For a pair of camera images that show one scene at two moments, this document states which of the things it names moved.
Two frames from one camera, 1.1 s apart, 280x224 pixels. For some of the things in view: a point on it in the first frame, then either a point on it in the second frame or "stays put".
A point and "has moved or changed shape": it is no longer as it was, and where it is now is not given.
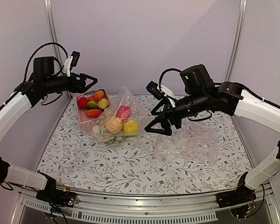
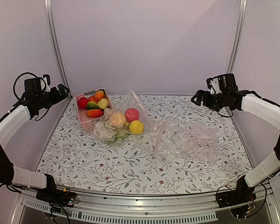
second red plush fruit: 82,102 stays put
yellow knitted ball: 103,103 stays put
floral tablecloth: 205,154 stays put
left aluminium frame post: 52,31 stays put
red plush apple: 124,113 -> 131,114
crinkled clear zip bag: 199,140 stays put
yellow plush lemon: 131,128 has moved or changed shape
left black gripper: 80,88 -> 58,98
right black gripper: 167,111 -> 200,93
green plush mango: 91,104 stays put
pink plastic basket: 86,121 stays put
